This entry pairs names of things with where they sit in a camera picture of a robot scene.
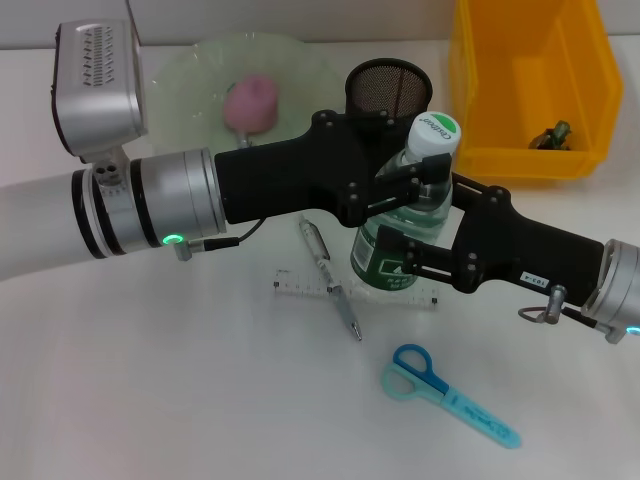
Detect pink peach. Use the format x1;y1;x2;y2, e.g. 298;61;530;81
223;73;280;134

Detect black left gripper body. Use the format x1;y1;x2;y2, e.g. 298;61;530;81
213;111;382;228

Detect green glass fruit plate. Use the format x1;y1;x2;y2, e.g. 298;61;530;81
148;30;346;151

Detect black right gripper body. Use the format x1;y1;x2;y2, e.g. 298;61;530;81
448;186;607;308

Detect green plastic scrap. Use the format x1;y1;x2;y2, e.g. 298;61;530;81
529;119;575;150

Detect clear green-label water bottle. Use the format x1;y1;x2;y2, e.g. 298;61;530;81
349;110;462;296

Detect black mesh pen holder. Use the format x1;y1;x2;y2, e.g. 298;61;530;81
344;58;435;151

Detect yellow plastic bin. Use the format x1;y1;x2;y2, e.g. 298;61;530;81
448;0;626;180

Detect grey retractable pen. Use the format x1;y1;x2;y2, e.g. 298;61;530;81
298;217;364;343

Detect transparent plastic ruler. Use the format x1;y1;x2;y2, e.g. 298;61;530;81
272;268;441;311

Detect blue scissors with sheath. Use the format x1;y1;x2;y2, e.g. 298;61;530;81
381;343;523;450

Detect thin left gripper cable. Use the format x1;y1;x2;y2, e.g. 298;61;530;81
173;218;266;262

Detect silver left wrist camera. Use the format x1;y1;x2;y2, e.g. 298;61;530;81
49;19;150;164

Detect right gripper cable with connector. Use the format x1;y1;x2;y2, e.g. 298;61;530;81
518;284;619;344

